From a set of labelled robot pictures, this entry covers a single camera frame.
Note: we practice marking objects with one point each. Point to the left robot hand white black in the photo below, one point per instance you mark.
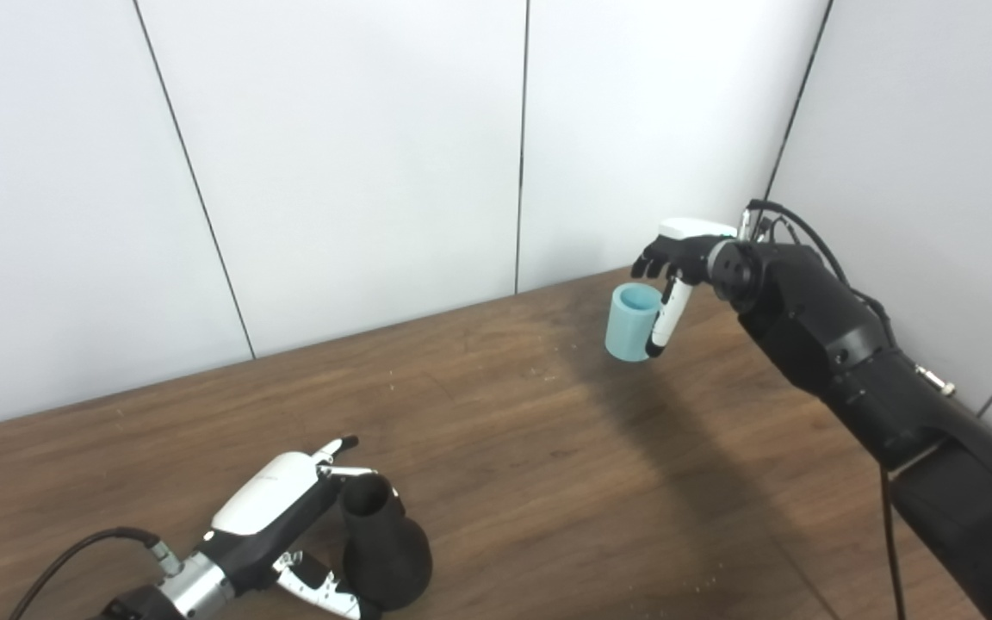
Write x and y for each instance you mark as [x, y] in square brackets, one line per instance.
[268, 508]

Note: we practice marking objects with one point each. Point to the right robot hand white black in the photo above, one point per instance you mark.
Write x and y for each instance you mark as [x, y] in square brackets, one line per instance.
[685, 254]

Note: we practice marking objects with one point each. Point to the black funnel-shaped nozzle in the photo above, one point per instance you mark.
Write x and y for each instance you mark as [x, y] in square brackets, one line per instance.
[388, 551]

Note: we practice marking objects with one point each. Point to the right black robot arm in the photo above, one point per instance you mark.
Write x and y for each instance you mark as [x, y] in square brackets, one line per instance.
[858, 362]

